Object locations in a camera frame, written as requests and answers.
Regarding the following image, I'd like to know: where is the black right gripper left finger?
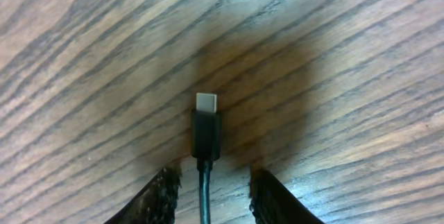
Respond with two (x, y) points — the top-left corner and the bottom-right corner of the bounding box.
(105, 168), (181, 224)

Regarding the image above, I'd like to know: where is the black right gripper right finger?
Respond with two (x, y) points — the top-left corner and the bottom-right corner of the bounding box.
(250, 169), (323, 224)

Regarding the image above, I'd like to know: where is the black USB-C charging cable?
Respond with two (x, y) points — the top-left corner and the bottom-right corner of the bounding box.
(190, 92), (223, 224)

